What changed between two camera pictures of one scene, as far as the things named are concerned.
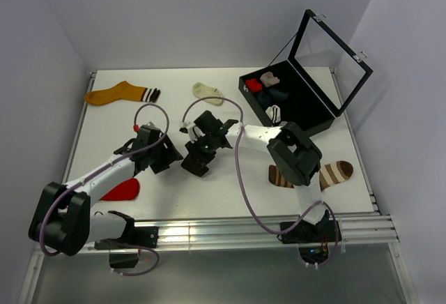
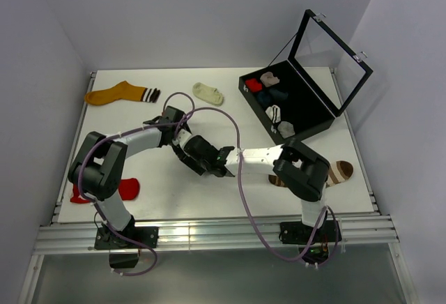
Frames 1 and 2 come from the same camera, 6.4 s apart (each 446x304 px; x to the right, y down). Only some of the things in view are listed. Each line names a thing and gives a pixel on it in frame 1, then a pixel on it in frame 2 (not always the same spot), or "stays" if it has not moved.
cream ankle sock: [201, 90] stays
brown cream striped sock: [329, 174] stays
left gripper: [171, 153] -> [178, 151]
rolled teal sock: [263, 97] stays
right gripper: [194, 148] -> [196, 167]
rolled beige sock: [268, 79] stays
